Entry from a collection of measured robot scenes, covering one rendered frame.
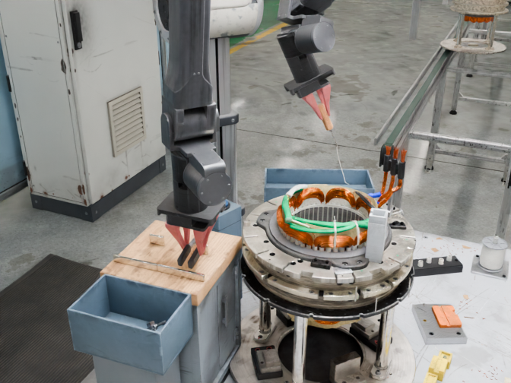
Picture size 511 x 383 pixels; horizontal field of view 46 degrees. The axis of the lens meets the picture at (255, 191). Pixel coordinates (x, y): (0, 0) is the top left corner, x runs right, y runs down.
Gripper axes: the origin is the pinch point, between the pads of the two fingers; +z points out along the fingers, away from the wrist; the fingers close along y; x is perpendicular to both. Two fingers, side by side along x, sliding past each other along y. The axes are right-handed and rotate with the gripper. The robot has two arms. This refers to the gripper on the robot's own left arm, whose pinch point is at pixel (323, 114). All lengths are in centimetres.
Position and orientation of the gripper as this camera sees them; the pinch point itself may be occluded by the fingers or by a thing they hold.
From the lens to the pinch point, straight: 133.1
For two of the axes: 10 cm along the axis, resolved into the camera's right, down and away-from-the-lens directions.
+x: -2.0, -3.4, 9.2
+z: 4.1, 8.2, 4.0
